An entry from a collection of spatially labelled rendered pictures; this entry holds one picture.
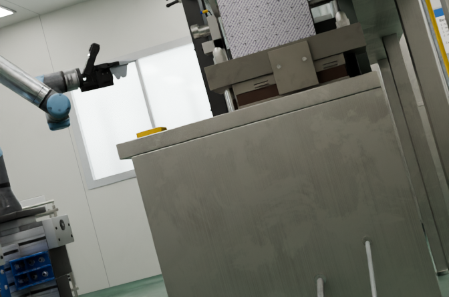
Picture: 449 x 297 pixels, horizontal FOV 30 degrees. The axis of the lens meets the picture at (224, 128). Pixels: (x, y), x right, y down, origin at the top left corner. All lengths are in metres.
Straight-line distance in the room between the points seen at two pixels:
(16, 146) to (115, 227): 1.28
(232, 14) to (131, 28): 5.91
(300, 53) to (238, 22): 0.31
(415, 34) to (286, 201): 0.68
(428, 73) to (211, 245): 0.80
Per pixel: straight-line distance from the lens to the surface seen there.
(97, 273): 8.30
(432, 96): 2.40
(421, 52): 2.41
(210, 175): 2.03
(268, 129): 2.01
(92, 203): 8.24
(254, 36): 2.29
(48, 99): 2.73
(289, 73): 2.05
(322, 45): 2.07
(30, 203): 6.82
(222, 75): 2.09
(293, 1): 2.30
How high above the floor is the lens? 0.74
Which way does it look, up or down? 4 degrees up
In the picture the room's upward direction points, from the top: 15 degrees counter-clockwise
